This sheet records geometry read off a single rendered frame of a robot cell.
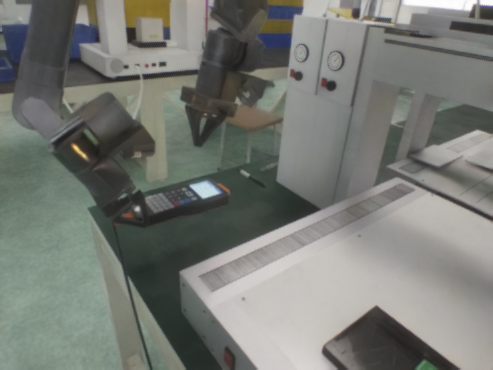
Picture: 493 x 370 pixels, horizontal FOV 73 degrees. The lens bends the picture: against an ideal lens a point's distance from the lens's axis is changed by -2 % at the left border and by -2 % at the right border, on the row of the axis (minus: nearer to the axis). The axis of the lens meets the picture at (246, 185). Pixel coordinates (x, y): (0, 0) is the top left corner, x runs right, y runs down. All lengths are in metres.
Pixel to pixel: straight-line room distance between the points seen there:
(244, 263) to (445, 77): 0.45
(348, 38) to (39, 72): 0.60
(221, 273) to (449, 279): 0.39
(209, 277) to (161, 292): 0.16
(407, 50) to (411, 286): 0.40
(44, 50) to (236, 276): 0.43
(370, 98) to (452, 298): 0.39
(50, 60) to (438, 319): 0.67
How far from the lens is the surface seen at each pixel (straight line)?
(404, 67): 0.70
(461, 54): 0.66
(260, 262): 0.60
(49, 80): 0.55
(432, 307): 0.62
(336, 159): 0.89
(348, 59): 0.83
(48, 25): 0.57
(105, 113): 0.56
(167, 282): 0.72
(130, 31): 2.62
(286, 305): 0.54
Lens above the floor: 1.26
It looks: 29 degrees down
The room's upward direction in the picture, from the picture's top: 4 degrees clockwise
